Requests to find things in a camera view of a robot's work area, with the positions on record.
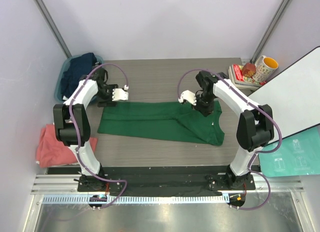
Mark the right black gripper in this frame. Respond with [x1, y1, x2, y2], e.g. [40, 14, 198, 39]
[191, 92, 216, 117]

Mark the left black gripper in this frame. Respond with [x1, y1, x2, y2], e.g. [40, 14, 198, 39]
[96, 85, 118, 107]

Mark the green t shirt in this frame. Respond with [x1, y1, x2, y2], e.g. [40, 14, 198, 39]
[97, 101, 225, 146]

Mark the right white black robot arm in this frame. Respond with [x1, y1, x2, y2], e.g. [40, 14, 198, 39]
[193, 71, 274, 189]

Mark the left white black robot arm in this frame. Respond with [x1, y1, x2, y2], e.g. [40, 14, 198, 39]
[53, 65, 128, 191]

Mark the stack of books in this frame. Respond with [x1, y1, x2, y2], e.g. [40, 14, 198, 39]
[228, 64, 266, 91]

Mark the teal plastic basket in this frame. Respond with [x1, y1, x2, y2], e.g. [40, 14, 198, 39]
[54, 54, 104, 102]

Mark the navy blue t shirt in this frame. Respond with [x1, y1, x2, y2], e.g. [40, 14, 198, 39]
[60, 53, 98, 98]

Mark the red small box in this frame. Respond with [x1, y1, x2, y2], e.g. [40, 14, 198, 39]
[241, 62, 256, 78]

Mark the pink folded t shirt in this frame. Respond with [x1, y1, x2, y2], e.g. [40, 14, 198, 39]
[35, 123, 98, 167]

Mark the white mug yellow inside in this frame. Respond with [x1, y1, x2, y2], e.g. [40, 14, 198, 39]
[252, 55, 279, 83]

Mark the white board black rim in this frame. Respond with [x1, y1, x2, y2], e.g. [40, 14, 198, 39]
[249, 47, 320, 138]

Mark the teal folding board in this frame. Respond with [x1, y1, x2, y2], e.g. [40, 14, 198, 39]
[259, 126, 320, 177]

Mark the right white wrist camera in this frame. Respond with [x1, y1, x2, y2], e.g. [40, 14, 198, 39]
[178, 90, 197, 106]

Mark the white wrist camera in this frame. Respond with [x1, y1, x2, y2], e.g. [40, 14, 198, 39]
[112, 85, 129, 101]
[178, 90, 197, 106]

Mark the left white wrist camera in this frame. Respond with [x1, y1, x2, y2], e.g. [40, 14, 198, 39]
[112, 85, 129, 101]

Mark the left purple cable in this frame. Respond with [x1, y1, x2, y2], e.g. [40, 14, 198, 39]
[68, 63, 130, 209]

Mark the purple cable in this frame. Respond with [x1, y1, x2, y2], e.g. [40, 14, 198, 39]
[68, 63, 130, 209]
[177, 69, 283, 210]

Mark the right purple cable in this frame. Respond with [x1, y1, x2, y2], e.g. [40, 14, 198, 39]
[177, 69, 283, 210]

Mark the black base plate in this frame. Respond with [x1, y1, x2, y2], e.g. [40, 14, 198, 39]
[48, 166, 256, 197]

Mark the aluminium rail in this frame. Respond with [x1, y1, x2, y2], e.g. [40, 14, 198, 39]
[31, 174, 304, 194]

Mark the right aluminium frame post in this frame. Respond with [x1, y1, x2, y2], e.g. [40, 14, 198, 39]
[250, 0, 292, 63]

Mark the aluminium frame post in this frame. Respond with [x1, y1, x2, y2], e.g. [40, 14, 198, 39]
[33, 0, 72, 58]
[250, 0, 292, 63]

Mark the slotted cable duct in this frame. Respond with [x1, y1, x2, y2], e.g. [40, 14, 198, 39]
[42, 193, 230, 205]

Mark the left aluminium frame post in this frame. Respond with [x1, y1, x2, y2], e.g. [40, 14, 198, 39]
[33, 0, 72, 58]

